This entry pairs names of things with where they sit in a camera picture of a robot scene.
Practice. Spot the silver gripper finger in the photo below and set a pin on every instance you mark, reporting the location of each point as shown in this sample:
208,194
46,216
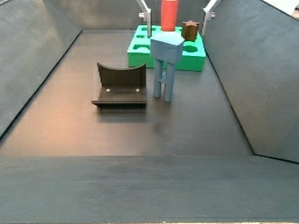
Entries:
208,14
145,15

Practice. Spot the blue three prong object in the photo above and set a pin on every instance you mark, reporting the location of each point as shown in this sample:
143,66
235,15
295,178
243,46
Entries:
167,53

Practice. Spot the red cylinder peg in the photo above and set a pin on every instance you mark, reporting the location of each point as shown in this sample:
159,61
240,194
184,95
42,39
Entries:
168,14

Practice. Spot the brown star shaped block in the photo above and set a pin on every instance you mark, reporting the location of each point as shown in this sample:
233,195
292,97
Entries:
189,29

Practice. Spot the black curved bracket stand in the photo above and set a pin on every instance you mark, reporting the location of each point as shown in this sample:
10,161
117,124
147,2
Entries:
121,85

